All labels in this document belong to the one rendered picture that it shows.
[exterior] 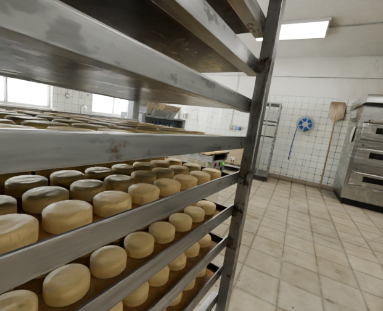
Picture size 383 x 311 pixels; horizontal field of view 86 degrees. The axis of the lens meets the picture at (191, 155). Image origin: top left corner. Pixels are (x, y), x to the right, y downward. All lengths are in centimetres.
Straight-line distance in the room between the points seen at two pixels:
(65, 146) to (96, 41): 9
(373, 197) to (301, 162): 159
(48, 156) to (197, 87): 21
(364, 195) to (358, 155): 75
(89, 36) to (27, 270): 19
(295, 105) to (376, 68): 162
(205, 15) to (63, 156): 25
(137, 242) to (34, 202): 16
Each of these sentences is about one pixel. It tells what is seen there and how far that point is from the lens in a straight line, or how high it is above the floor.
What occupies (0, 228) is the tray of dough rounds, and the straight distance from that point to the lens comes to 26.
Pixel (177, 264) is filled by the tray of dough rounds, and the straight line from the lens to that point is 49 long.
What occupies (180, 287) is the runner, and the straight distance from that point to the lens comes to 46.
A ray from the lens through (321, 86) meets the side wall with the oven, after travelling 586.
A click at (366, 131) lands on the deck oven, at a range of 482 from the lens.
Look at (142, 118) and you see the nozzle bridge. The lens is 208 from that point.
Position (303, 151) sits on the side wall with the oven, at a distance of 575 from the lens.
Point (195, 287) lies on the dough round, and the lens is 61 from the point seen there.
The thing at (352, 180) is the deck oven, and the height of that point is 49.
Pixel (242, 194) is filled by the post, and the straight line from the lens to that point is 55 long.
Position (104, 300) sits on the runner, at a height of 97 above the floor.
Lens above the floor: 118
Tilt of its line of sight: 9 degrees down
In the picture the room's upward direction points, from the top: 8 degrees clockwise
